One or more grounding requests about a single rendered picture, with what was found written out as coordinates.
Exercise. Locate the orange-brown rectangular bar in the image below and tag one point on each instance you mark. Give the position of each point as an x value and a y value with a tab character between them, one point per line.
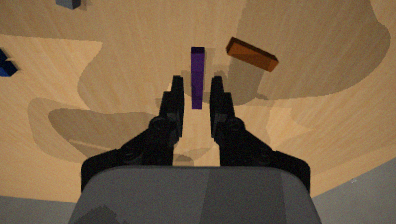
251	54

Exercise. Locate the dark purple rod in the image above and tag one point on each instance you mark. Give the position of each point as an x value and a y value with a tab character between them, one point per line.
197	75

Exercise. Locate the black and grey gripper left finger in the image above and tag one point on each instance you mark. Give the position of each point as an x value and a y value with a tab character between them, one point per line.
154	146

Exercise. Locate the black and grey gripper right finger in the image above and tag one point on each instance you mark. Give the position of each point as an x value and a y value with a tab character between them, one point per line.
238	147

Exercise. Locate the dark grey rectangular rod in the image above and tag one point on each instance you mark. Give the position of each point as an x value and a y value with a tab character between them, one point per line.
70	4

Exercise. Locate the small blue block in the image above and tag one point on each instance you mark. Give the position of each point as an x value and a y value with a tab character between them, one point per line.
7	69
3	57

